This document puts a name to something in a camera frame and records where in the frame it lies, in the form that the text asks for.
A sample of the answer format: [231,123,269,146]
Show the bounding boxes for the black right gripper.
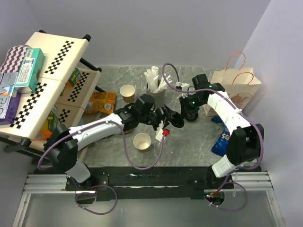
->
[179,94,205,120]

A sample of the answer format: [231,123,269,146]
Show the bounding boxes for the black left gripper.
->
[139,105,176,133]

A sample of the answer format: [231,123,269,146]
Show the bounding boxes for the paper coffee cup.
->
[133,133,152,153]
[120,85,135,103]

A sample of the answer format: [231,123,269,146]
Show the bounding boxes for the black coffee cup lid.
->
[170,114,185,128]

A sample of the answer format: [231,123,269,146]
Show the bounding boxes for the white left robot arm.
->
[44,94,184,190]

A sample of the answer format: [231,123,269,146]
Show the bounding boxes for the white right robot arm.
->
[176,74,264,188]

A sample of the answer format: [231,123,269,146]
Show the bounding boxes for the brown paper takeout bag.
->
[210,65,262,109]

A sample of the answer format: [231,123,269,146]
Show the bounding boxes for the grey straw holder cup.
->
[146,84,165,108]

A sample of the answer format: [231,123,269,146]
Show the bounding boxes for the cardboard cup carrier tray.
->
[119,129,134,135]

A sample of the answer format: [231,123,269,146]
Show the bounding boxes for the blue chips bag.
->
[211,116,231,157]

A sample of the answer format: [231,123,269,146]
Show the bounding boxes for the orange snack bag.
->
[84,92,116,115]

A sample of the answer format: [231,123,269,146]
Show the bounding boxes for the green box middle shelf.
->
[66,68,81,87]

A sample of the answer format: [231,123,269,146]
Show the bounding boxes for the cream checkered shelf rack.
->
[0,30,103,159]

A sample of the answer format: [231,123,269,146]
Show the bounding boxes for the green orange box lower shelf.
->
[35,111,60,140]

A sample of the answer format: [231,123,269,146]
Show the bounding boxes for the teal cardboard box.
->
[14,48,45,94]

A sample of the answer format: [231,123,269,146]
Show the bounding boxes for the purple product box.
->
[0,92,21,125]

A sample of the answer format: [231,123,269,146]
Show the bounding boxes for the silver grey small box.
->
[0,72,18,97]

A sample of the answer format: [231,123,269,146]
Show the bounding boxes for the pink wavy patterned can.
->
[0,45,30,73]

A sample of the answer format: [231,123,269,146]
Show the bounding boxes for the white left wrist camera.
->
[155,122,170,143]

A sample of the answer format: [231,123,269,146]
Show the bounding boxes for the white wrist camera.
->
[155,122,170,143]
[176,82,190,91]

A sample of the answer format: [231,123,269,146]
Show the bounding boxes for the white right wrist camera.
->
[176,82,190,91]

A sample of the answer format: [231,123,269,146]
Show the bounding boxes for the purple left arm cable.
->
[36,122,166,216]

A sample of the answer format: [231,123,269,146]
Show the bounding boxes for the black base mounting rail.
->
[65,166,224,201]

